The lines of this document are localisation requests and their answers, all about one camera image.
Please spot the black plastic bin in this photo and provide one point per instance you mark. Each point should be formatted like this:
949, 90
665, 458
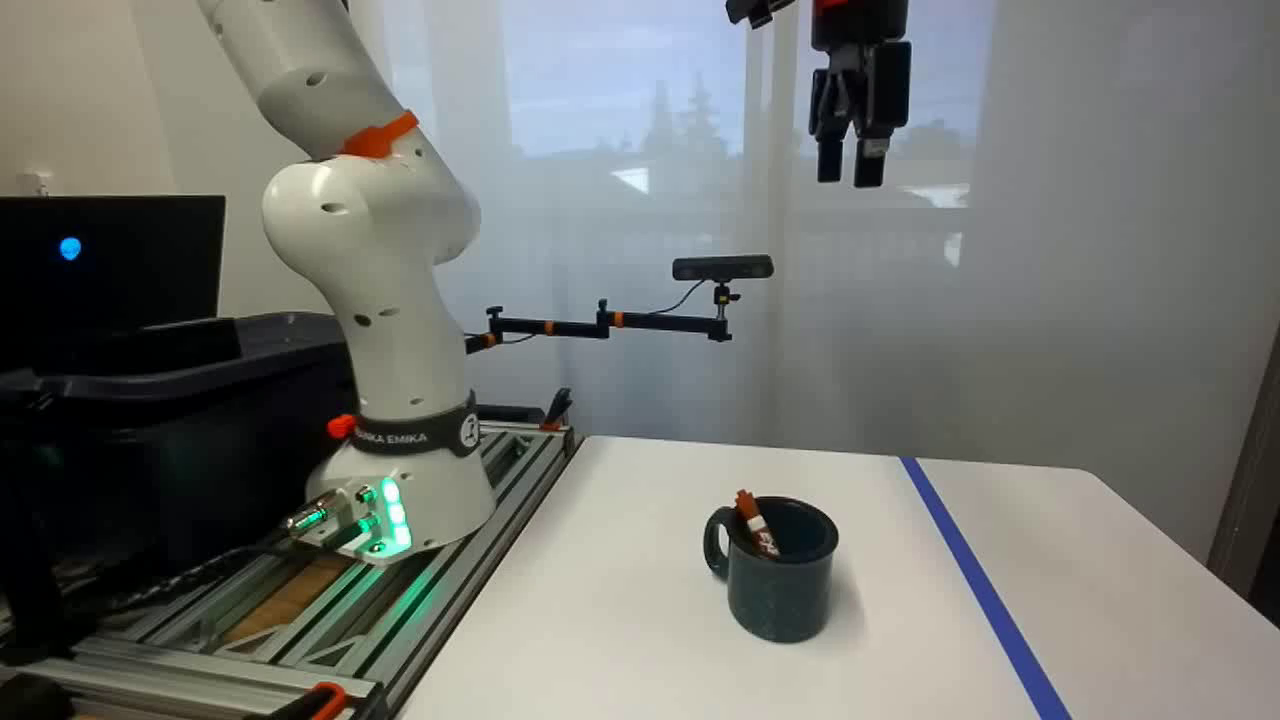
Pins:
203, 425

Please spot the aluminium rail base frame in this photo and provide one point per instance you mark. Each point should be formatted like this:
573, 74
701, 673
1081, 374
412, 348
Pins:
442, 584

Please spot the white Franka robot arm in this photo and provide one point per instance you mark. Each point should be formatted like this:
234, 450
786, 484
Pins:
373, 226

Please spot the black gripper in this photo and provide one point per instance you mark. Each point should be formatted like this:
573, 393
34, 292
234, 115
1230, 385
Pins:
861, 27

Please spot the blue tape line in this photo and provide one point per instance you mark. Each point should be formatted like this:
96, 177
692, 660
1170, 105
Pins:
983, 584

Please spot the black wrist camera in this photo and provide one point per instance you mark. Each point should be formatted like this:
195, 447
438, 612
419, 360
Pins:
756, 11

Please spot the black articulated camera mount arm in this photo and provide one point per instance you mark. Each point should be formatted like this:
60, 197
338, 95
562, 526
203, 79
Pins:
601, 320

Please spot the black computer monitor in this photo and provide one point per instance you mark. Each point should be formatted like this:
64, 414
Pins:
121, 274

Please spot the black stereo camera bar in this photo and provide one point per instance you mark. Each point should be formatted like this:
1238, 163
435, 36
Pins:
722, 268

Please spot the white marker with orange cap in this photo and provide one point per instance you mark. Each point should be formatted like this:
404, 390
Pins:
756, 522

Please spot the sheer white curtain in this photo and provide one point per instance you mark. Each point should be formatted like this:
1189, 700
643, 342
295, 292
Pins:
1094, 307

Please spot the dark teal enamel mug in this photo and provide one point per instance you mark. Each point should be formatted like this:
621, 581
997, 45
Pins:
783, 584

